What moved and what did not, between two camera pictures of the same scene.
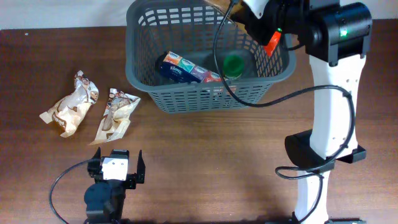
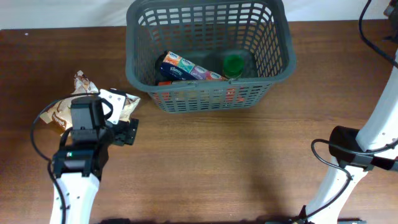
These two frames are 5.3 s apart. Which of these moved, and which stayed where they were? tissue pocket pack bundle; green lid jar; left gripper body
Moved: left gripper body
Stayed: green lid jar; tissue pocket pack bundle
